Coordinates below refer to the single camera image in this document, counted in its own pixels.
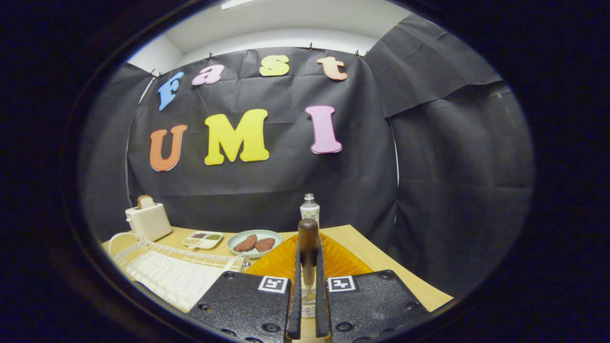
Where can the pale green plate with meat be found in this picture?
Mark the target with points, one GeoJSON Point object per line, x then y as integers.
{"type": "Point", "coordinates": [267, 234]}

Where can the green and white bottle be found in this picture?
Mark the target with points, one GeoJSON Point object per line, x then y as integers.
{"type": "Point", "coordinates": [310, 209]}

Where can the brown toast slice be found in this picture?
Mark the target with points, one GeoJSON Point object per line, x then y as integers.
{"type": "Point", "coordinates": [145, 202]}

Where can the white divided seasoning tray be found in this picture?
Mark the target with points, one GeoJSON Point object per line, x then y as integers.
{"type": "Point", "coordinates": [209, 244]}

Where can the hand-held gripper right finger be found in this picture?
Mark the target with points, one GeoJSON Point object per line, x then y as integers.
{"type": "Point", "coordinates": [320, 305]}

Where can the white toaster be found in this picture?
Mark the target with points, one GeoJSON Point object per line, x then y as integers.
{"type": "Point", "coordinates": [150, 221]}

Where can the black backdrop cloth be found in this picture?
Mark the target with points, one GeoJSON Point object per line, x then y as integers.
{"type": "Point", "coordinates": [286, 190]}

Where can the ceiling light panel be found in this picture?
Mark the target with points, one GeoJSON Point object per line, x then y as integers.
{"type": "Point", "coordinates": [236, 3]}

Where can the red-brown meat piece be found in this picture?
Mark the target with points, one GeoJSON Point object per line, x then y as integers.
{"type": "Point", "coordinates": [245, 244]}
{"type": "Point", "coordinates": [265, 245]}

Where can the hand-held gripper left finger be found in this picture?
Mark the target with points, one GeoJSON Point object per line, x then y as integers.
{"type": "Point", "coordinates": [295, 305]}

